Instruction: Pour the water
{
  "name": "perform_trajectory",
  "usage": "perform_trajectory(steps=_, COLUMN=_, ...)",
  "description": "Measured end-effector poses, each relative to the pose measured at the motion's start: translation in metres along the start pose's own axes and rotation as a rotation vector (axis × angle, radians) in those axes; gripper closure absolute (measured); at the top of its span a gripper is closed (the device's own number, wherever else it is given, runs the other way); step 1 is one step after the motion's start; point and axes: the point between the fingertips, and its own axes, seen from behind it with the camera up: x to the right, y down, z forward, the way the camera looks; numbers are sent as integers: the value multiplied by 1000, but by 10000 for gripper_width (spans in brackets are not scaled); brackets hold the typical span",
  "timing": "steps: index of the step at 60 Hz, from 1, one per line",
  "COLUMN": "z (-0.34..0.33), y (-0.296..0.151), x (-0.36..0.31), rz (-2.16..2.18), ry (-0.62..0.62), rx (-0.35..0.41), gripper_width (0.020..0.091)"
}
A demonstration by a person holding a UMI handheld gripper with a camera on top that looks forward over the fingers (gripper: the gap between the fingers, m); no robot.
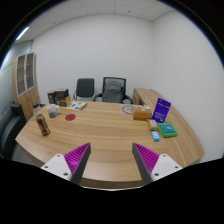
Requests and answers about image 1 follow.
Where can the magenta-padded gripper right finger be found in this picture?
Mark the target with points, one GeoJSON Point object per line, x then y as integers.
{"type": "Point", "coordinates": [148, 158]}

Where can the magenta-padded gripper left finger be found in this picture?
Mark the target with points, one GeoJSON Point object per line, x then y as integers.
{"type": "Point", "coordinates": [76, 157]}

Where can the clear drink bottle black cap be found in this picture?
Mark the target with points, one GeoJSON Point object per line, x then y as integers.
{"type": "Point", "coordinates": [43, 125]}

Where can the small light blue box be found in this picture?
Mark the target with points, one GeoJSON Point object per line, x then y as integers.
{"type": "Point", "coordinates": [155, 136]}

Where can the green flat box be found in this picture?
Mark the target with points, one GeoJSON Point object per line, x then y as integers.
{"type": "Point", "coordinates": [167, 130]}

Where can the small yellow box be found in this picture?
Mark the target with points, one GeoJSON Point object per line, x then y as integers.
{"type": "Point", "coordinates": [153, 124]}

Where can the flat round red coaster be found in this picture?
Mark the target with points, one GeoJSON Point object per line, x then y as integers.
{"type": "Point", "coordinates": [70, 117]}

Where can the orange box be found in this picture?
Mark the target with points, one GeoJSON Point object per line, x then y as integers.
{"type": "Point", "coordinates": [142, 114]}

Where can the purple standing card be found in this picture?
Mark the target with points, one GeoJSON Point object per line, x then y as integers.
{"type": "Point", "coordinates": [161, 110]}

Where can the white and green leaflet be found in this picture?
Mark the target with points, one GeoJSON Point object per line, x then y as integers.
{"type": "Point", "coordinates": [76, 106]}

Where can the white mug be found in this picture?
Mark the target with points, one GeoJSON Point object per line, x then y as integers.
{"type": "Point", "coordinates": [53, 110]}

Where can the brown box with tan side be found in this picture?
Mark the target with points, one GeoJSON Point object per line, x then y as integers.
{"type": "Point", "coordinates": [64, 101]}

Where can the wooden side desk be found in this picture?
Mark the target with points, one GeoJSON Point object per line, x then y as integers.
{"type": "Point", "coordinates": [144, 95]}

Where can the flat dark brown box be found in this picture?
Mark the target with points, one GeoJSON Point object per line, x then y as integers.
{"type": "Point", "coordinates": [61, 93]}

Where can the grey backpack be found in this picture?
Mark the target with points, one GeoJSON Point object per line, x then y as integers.
{"type": "Point", "coordinates": [112, 91]}

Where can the wooden cabinet with glass doors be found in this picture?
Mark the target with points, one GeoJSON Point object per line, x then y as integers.
{"type": "Point", "coordinates": [27, 96]}

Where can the black mesh office chair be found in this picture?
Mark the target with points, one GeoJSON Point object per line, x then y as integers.
{"type": "Point", "coordinates": [114, 79]}

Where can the ceiling light panel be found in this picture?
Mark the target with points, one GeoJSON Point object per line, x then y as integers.
{"type": "Point", "coordinates": [22, 33]}

